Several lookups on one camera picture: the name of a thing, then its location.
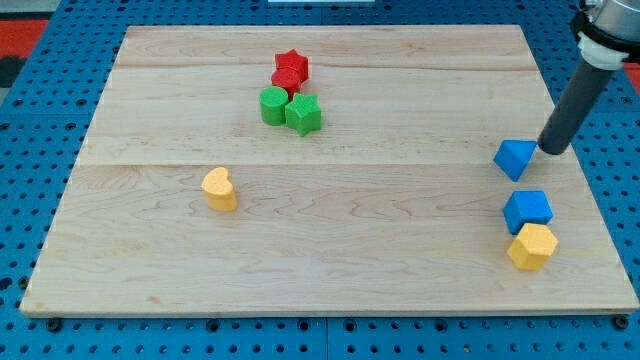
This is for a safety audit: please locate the blue triangle block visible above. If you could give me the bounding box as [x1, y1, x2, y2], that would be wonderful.
[493, 139, 537, 182]

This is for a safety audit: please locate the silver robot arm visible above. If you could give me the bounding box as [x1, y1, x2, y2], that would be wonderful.
[571, 0, 639, 66]

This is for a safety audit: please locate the blue cube block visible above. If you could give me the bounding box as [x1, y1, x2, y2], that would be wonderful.
[502, 190, 554, 235]

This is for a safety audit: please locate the wooden board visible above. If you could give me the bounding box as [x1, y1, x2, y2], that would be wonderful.
[20, 25, 639, 318]

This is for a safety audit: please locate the green star block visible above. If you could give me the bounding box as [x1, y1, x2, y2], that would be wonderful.
[285, 93, 322, 137]

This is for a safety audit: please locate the green cylinder block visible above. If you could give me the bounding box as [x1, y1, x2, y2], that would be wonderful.
[259, 86, 289, 126]

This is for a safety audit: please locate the yellow heart block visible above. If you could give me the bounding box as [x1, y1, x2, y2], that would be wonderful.
[201, 167, 238, 212]

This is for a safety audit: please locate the red cylinder block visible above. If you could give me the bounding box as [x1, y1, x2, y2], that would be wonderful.
[271, 68, 302, 100]

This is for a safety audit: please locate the red star block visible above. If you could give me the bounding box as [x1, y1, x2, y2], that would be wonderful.
[275, 49, 309, 82]

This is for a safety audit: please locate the yellow hexagon block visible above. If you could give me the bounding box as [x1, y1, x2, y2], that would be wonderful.
[507, 223, 559, 271]

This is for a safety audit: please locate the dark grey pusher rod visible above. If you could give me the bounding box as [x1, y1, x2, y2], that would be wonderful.
[537, 32, 629, 155]

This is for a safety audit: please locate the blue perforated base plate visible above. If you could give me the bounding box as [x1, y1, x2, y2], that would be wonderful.
[1, 1, 639, 359]

